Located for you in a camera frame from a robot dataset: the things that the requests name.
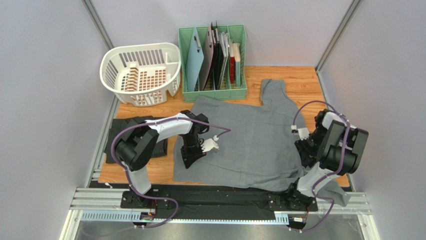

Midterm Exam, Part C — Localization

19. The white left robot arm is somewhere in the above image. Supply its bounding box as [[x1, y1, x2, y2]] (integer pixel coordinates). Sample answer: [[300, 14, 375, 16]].
[[110, 110, 219, 196]]

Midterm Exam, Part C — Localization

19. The white slotted cable duct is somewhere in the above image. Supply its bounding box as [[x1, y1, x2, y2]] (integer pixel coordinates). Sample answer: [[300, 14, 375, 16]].
[[79, 210, 290, 225]]

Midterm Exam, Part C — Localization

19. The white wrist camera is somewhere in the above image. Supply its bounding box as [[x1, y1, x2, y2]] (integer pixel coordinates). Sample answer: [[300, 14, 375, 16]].
[[201, 135, 220, 153], [290, 125, 310, 141]]

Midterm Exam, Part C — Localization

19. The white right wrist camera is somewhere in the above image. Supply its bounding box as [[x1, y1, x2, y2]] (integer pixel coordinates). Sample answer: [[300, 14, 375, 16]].
[[290, 125, 310, 141]]

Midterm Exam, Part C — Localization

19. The green file organizer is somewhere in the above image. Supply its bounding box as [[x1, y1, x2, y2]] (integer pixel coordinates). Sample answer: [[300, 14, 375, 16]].
[[178, 23, 248, 103]]

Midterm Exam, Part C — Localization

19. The dark striped folded shirt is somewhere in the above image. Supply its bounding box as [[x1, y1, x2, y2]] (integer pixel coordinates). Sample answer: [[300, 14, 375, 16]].
[[103, 116, 168, 164]]

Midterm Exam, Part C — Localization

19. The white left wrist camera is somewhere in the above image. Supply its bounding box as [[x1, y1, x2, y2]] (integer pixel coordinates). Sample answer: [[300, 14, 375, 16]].
[[201, 135, 220, 153]]

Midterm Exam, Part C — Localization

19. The light blue clipboard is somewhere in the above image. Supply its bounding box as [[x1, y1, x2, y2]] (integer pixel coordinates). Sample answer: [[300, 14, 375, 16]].
[[185, 28, 204, 92]]

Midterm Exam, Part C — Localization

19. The red book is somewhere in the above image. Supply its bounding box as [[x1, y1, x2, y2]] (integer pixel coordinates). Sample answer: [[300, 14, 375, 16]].
[[228, 38, 235, 84]]

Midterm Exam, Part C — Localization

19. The white plastic laundry basket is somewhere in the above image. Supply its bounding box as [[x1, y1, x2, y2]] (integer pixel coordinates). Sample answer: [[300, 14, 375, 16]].
[[99, 42, 182, 107]]

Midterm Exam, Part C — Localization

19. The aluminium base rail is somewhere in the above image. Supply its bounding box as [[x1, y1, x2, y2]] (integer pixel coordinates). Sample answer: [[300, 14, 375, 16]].
[[70, 188, 372, 215]]

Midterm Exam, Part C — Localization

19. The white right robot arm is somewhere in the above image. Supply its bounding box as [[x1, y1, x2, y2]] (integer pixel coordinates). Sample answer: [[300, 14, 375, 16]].
[[290, 109, 369, 197]]

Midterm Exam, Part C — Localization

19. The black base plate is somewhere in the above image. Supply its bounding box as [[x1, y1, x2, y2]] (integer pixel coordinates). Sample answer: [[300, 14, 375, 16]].
[[112, 184, 320, 220]]

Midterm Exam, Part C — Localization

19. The grey long sleeve shirt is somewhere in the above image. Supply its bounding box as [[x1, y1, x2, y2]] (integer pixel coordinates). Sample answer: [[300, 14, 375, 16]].
[[173, 79, 352, 207]]

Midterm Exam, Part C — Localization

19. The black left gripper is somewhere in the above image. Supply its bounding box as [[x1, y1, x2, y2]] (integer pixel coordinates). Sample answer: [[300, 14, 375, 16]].
[[180, 133, 206, 169]]

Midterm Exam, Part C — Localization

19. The black folder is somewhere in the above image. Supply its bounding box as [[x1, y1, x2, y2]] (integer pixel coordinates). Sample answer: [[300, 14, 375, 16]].
[[210, 22, 223, 90]]

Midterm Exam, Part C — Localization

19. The pink grey clipboard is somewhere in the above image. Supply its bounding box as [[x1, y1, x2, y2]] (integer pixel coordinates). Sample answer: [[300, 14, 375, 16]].
[[199, 22, 215, 91]]

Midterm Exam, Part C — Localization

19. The teal book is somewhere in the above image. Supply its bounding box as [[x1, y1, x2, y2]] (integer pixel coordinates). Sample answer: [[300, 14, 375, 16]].
[[232, 42, 241, 87]]

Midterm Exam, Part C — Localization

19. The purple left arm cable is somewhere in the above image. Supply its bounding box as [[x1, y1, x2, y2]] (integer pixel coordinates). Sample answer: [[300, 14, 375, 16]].
[[110, 117, 233, 231]]

